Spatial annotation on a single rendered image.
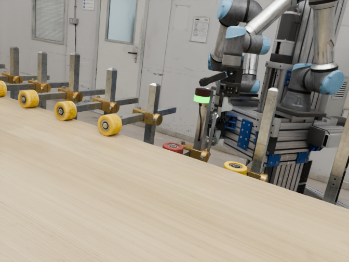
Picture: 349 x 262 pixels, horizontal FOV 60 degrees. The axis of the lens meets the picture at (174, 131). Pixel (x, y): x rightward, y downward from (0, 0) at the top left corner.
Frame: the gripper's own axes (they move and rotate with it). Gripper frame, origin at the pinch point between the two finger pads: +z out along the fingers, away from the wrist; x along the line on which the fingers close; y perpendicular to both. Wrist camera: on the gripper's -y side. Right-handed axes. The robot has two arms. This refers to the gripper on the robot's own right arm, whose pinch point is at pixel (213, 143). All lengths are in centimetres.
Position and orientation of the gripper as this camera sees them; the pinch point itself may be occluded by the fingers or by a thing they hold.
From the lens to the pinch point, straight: 154.5
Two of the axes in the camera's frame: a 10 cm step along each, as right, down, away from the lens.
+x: -8.5, -2.5, 4.6
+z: -1.3, 9.5, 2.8
